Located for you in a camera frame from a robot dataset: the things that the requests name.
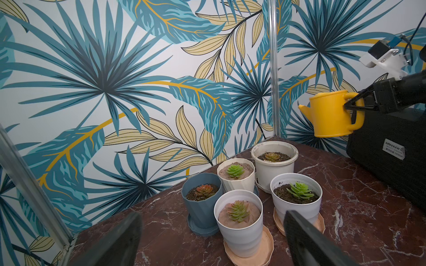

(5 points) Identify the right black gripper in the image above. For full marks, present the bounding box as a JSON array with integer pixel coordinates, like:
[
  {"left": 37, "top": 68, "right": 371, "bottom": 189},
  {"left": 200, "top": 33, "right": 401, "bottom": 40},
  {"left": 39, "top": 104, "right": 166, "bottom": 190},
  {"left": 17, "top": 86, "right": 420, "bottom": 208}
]
[{"left": 343, "top": 70, "right": 426, "bottom": 114}]

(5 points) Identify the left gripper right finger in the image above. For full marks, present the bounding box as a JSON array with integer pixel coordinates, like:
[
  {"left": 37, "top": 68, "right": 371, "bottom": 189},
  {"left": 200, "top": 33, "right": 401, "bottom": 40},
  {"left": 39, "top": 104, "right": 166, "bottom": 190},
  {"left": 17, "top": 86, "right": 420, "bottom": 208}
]
[{"left": 284, "top": 210, "right": 357, "bottom": 266}]

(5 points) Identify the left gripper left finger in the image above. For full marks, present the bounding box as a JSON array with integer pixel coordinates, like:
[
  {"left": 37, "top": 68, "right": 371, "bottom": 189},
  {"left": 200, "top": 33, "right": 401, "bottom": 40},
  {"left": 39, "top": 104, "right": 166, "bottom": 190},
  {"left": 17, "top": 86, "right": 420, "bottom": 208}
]
[{"left": 71, "top": 213, "right": 143, "bottom": 266}]

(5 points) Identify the yellow watering can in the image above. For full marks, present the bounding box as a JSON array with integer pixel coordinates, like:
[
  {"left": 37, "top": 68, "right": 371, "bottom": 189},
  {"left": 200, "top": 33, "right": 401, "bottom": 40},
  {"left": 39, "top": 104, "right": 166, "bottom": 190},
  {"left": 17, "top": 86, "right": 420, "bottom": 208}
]
[{"left": 298, "top": 90, "right": 365, "bottom": 138}]

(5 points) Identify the white pot dark soil succulent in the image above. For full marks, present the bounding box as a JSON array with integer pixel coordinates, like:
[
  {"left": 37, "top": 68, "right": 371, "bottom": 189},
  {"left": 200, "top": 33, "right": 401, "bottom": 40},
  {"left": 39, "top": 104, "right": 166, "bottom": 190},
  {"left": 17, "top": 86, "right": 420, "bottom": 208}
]
[{"left": 270, "top": 173, "right": 325, "bottom": 235}]

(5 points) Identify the white pot pink soil succulent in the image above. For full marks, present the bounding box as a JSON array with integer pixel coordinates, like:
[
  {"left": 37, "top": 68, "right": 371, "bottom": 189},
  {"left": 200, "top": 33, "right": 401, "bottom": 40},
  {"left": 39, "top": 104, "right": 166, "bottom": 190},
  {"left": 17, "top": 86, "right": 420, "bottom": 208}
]
[{"left": 214, "top": 190, "right": 274, "bottom": 266}]

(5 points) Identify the large white round pot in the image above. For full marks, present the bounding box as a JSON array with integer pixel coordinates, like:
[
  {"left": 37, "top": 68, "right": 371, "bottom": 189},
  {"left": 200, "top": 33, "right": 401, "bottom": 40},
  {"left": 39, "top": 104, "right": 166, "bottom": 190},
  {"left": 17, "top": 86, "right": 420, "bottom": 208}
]
[{"left": 251, "top": 141, "right": 299, "bottom": 194}]

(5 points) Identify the white ribbed pot green succulent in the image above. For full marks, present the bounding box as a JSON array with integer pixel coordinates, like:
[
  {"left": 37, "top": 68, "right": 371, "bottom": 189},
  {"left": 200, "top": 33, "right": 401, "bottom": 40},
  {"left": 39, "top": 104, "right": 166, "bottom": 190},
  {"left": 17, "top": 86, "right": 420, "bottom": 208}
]
[{"left": 217, "top": 158, "right": 256, "bottom": 193}]

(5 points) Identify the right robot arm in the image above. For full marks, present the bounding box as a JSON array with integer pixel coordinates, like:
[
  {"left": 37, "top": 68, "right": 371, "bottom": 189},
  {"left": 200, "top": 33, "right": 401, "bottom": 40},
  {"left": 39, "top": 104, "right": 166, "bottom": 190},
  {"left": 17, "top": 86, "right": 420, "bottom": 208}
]
[{"left": 345, "top": 26, "right": 426, "bottom": 210}]

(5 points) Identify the blue pot red succulent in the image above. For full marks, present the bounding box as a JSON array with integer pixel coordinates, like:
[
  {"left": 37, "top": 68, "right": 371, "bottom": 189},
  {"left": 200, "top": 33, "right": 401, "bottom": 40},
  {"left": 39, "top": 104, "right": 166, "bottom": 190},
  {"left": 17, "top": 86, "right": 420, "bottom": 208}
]
[{"left": 181, "top": 173, "right": 223, "bottom": 237}]

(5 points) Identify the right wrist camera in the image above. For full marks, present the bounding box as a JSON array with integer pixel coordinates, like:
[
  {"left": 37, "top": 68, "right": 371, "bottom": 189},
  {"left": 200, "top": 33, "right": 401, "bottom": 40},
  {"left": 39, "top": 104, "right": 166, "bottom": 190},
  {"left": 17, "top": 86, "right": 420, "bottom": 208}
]
[{"left": 359, "top": 34, "right": 408, "bottom": 81}]

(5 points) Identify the left metal frame post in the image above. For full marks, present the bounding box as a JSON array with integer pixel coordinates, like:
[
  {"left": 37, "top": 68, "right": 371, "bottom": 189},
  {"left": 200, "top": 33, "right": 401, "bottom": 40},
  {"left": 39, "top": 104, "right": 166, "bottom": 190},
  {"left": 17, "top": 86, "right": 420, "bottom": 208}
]
[{"left": 1, "top": 127, "right": 73, "bottom": 253}]

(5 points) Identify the metal frame post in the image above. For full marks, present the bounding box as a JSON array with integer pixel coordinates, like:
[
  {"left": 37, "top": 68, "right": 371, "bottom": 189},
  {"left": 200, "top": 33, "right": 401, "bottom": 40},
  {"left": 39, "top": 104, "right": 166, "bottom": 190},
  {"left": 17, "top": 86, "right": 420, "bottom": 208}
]
[
  {"left": 1, "top": 127, "right": 73, "bottom": 253},
  {"left": 268, "top": 0, "right": 281, "bottom": 137}
]

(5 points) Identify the right metal frame post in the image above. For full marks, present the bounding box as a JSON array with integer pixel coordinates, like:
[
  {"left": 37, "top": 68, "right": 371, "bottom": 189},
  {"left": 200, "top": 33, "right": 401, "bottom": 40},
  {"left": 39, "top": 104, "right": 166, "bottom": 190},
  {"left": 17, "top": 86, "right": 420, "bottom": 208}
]
[{"left": 268, "top": 0, "right": 281, "bottom": 137}]

